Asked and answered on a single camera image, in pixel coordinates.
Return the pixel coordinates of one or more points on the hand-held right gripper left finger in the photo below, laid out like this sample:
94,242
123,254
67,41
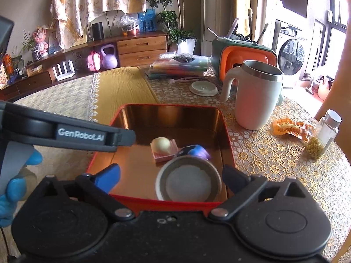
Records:
107,179

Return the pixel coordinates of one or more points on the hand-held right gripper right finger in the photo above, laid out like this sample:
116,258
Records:
234,179

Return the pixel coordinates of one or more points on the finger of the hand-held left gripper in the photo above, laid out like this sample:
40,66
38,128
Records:
82,138

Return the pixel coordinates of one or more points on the purple toy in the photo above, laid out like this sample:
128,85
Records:
196,152

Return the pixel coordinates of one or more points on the red tin box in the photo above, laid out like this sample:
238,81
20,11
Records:
137,126

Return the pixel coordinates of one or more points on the pink toy with cream ball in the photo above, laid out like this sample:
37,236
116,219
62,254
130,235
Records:
163,148

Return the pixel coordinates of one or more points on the person's left hand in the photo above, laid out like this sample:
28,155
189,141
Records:
16,193

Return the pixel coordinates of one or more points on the gold lace tablecloth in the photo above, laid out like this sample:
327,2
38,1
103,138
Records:
274,169

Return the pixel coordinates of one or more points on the cream quilted tablecloth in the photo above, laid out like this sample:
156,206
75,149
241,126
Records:
54,98

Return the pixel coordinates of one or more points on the small cardboard box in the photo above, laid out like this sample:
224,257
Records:
34,70

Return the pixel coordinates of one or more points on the yellow table runner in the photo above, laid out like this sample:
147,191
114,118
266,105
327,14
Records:
123,87

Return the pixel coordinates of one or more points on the white router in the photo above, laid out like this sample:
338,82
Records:
63,72

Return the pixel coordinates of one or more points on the small plant in vase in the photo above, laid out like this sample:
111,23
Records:
35,53

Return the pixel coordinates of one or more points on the orange snack packet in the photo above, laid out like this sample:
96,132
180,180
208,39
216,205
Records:
292,128

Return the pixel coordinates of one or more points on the pink toy bag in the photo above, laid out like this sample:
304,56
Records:
93,61

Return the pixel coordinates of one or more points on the purple kettlebell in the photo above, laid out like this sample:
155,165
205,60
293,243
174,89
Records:
109,59

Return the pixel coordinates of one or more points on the pale green mug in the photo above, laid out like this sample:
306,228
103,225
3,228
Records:
255,96

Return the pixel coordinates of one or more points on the pink doll figure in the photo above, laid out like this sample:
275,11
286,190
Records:
41,42

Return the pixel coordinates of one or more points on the pale green mug lid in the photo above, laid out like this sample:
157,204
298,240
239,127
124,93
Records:
203,88

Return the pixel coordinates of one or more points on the glass bottle of yellow pills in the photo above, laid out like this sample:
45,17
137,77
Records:
325,134

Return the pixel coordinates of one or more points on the wooden television cabinet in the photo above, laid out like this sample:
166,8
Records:
142,49

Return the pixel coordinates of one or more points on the black speaker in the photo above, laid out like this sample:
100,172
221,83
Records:
97,31

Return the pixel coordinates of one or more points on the pink spoon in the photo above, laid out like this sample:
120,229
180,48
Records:
182,80

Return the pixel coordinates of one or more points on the stack of colourful books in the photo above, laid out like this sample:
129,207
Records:
178,68

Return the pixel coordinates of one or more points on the white shell-shaped decoration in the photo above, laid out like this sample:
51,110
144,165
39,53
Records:
112,22

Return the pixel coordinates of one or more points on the clear plastic bag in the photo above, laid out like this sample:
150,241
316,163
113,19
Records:
129,26

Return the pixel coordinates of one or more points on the green and orange storage box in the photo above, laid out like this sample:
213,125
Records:
230,57

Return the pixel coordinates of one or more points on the dark plastic bag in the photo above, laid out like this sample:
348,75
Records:
183,58

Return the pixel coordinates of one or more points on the orange bag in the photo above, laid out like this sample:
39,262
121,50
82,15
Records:
325,87

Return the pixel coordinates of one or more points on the blue pack of bottles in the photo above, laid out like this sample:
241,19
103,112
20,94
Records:
146,20

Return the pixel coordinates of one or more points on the white washing machine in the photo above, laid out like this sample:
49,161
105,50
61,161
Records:
292,54

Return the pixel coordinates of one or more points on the floral cover cloth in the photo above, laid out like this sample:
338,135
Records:
90,0

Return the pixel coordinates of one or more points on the potted plant in white pot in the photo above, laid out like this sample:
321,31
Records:
186,43

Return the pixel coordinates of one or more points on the white stick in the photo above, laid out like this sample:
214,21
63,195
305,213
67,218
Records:
212,32

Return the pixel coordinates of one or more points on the wooden paintbrush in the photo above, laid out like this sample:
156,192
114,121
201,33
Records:
262,33

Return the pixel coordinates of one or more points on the grey pen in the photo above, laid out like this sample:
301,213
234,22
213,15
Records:
233,27

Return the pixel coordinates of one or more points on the long paintbrush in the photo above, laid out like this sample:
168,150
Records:
250,24

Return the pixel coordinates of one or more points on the white tower air conditioner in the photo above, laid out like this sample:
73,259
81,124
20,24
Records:
216,13

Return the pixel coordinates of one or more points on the yellow curtain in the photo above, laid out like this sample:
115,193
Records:
241,5

